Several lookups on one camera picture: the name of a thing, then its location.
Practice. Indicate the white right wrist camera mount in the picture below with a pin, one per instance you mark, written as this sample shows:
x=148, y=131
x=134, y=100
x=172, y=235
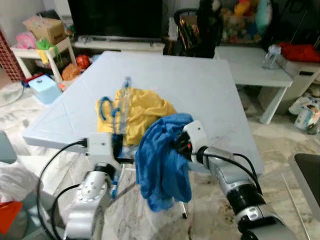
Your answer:
x=197, y=134

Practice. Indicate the low white table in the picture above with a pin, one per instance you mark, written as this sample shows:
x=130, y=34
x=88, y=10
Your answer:
x=250, y=65

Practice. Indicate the clear water bottle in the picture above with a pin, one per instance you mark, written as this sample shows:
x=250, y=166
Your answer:
x=273, y=56

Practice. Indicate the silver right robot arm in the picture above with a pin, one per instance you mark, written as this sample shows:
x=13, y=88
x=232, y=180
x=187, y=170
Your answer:
x=230, y=180

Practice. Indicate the orange toy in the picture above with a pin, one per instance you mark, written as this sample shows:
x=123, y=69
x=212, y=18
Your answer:
x=71, y=72

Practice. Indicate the yellow t-shirt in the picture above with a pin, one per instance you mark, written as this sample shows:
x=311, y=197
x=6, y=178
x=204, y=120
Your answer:
x=145, y=110

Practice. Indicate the green toy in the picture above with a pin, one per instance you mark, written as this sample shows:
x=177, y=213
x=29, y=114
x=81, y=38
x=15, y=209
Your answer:
x=44, y=45

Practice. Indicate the black office chair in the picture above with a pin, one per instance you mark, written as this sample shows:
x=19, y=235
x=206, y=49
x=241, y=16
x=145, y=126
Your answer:
x=197, y=32

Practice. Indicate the white television bench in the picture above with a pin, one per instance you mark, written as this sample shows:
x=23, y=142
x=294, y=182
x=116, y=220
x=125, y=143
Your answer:
x=120, y=46

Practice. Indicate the small white side table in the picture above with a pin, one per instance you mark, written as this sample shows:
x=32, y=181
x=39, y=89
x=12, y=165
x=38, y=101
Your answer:
x=30, y=57

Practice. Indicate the pink toy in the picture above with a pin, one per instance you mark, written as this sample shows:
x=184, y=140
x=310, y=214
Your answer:
x=25, y=40

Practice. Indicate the red folded cloth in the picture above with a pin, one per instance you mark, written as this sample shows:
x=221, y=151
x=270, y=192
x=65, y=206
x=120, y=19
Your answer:
x=300, y=52

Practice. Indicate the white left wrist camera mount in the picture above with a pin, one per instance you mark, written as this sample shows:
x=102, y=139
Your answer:
x=100, y=146

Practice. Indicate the light blue plastic stool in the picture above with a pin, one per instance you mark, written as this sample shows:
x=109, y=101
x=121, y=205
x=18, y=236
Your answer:
x=45, y=90

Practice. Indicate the orange cloth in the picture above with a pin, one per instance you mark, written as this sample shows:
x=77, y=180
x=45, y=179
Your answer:
x=9, y=217

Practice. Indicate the white waste bin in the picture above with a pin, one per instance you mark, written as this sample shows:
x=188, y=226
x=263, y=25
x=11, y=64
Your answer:
x=305, y=82

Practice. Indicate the red ball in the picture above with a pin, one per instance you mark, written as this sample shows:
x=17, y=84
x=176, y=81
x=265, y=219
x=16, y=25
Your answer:
x=83, y=61

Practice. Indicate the pale blue child chair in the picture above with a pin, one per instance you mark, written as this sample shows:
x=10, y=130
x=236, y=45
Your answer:
x=6, y=147

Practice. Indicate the blue shirt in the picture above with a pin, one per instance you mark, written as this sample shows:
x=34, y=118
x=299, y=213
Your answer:
x=162, y=165

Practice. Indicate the black television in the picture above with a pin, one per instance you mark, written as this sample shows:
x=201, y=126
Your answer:
x=115, y=20

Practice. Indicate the cardboard box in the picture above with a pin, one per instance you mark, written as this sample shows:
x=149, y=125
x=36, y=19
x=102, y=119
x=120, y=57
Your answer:
x=45, y=30

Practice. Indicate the printed plastic bag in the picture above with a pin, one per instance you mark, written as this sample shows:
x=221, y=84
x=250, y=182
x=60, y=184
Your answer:
x=307, y=115

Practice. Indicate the white folding table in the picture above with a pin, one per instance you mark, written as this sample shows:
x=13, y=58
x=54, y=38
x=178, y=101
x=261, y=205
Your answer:
x=200, y=85

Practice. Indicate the blue plastic hanger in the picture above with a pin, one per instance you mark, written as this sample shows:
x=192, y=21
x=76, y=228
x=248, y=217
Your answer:
x=123, y=107

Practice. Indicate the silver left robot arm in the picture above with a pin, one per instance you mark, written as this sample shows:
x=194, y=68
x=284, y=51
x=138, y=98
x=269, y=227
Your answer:
x=87, y=200

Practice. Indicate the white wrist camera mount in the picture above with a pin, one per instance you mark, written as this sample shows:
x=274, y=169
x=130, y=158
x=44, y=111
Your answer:
x=197, y=134
x=100, y=146

